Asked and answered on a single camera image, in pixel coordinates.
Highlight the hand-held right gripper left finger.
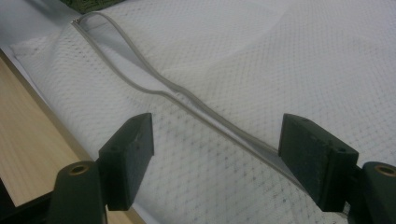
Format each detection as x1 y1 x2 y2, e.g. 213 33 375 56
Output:
98 112 155 212

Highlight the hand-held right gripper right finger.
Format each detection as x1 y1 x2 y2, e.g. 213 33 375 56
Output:
277 113 360 214

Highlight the white mesh laundry bag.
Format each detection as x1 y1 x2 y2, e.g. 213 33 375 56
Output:
8 0 396 224

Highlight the green woven basket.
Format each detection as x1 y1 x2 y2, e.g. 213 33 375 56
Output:
59 0 126 15

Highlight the white table sheet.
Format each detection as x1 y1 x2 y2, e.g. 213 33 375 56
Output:
0 0 153 224

